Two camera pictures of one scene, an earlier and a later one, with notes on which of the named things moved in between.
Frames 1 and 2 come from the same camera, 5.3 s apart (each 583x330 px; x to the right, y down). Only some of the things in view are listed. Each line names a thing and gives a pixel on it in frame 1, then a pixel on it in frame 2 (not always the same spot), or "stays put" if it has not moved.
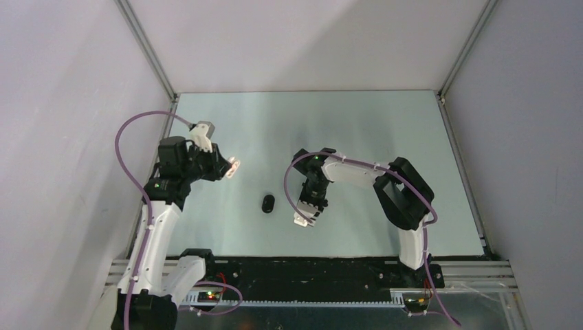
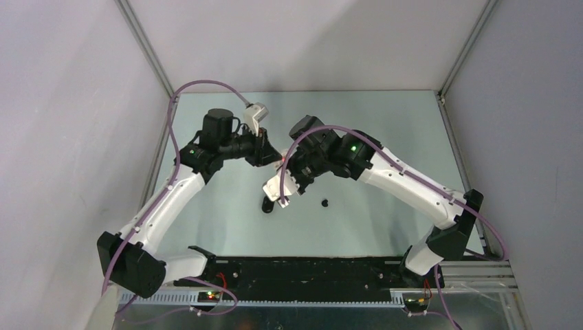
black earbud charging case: (268, 203) stays put
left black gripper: (218, 165) -> (263, 152)
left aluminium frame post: (128, 14) stays put
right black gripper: (320, 204) -> (303, 184)
